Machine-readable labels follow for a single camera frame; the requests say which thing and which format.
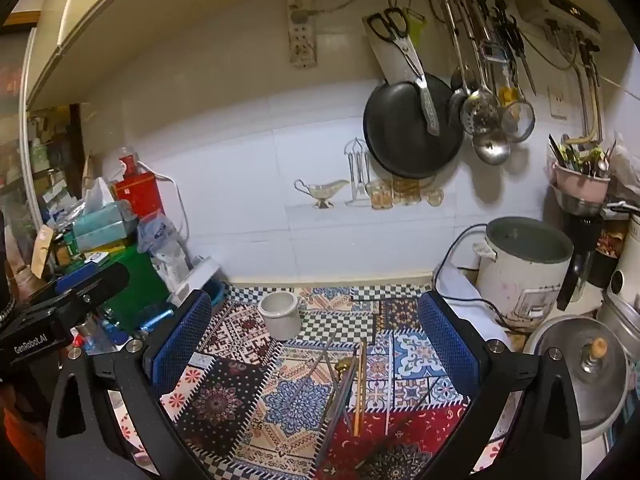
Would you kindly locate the steel bowl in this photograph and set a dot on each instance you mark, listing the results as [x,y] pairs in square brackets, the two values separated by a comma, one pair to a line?
[580,206]

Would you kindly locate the white cloth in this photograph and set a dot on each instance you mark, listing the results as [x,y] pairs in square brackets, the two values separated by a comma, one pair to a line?
[467,305]

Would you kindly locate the patterned table mat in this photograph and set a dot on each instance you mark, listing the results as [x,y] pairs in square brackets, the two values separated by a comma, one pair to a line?
[235,400]

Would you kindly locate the pink utensil holder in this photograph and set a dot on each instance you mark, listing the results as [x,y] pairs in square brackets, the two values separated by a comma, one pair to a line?
[580,185]

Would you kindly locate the clear plastic bag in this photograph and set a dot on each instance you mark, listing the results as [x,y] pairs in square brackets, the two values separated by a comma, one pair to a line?
[625,170]

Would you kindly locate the bunch of utensils in holder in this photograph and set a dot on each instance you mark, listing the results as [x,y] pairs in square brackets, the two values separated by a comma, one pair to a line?
[575,157]

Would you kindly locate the yellow green peeler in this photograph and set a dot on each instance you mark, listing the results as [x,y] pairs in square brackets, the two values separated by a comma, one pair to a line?
[417,25]

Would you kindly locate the silver pressure cooker lid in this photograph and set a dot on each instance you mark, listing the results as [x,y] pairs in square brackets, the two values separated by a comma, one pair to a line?
[570,375]

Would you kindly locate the dark grey long utensil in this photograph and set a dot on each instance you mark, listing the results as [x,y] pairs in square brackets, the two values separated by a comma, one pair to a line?
[334,420]

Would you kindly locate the blue metal object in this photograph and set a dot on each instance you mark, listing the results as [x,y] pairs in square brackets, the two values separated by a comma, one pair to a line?
[157,320]

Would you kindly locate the glass jar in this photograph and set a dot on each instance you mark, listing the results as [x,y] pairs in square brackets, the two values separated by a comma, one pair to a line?
[87,327]

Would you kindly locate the black frying pan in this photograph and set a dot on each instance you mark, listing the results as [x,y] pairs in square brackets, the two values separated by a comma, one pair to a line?
[400,135]

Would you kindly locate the blue white plastic bag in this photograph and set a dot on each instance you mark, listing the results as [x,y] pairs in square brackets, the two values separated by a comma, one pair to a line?
[160,240]

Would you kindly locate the brown wooden chopstick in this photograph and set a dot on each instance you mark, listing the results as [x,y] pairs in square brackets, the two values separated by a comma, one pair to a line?
[359,390]

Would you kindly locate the white ceramic cup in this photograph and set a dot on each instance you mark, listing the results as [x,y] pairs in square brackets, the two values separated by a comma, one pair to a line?
[280,317]

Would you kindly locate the blue bowl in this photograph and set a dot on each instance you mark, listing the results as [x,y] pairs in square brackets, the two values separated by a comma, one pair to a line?
[216,292]

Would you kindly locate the green box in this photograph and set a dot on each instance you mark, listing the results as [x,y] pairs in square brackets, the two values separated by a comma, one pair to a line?
[135,280]

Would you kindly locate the white chopstick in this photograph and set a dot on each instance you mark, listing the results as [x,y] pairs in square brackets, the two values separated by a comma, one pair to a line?
[389,385]

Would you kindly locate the red box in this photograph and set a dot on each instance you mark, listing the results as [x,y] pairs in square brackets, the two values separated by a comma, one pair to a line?
[140,195]

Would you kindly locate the dark steel spoon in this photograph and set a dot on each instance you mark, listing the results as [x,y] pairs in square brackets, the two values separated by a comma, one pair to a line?
[457,100]

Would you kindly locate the teal tissue box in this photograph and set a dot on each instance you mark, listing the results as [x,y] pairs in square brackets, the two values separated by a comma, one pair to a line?
[102,225]

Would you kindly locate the white flat box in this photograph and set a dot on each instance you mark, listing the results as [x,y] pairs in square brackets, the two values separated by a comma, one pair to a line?
[200,272]

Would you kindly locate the metal chopstick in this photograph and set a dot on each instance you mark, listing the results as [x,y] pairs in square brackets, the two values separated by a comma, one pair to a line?
[334,382]
[315,366]

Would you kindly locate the brown paper bag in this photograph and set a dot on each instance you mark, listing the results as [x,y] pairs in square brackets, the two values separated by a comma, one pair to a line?
[42,252]

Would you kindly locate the white wall socket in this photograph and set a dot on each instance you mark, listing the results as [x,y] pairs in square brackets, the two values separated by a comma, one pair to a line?
[558,102]

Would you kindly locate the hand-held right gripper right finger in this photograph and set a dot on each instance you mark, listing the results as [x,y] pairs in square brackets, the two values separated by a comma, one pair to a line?
[445,340]

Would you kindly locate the steel skimmer spoon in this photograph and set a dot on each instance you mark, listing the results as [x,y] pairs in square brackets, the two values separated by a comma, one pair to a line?
[480,110]

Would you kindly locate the black kitchen appliance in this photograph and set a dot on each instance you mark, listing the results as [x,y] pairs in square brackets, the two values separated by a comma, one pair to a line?
[580,245]

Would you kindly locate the steel ladle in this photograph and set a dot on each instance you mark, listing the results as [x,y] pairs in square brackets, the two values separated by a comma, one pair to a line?
[491,147]

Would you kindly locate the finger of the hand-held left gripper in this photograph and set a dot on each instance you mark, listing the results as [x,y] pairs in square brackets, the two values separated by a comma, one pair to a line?
[112,280]

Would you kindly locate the white rice cooker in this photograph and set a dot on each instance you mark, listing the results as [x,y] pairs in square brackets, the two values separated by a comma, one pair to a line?
[520,280]

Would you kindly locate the white round appliance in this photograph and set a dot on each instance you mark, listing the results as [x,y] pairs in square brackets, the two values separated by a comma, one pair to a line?
[627,260]

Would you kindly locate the white wall appliance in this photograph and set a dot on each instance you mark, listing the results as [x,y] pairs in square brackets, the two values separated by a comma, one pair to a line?
[555,7]

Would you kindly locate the steel pot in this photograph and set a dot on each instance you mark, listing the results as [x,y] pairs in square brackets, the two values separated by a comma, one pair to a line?
[622,325]

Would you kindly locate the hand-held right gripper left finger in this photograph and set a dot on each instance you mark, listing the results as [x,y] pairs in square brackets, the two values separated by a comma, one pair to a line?
[180,335]

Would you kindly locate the beige power strip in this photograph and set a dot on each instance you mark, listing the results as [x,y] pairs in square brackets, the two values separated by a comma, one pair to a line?
[302,30]

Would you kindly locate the cluttered shelf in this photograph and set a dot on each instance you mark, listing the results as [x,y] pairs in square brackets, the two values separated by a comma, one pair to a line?
[40,180]

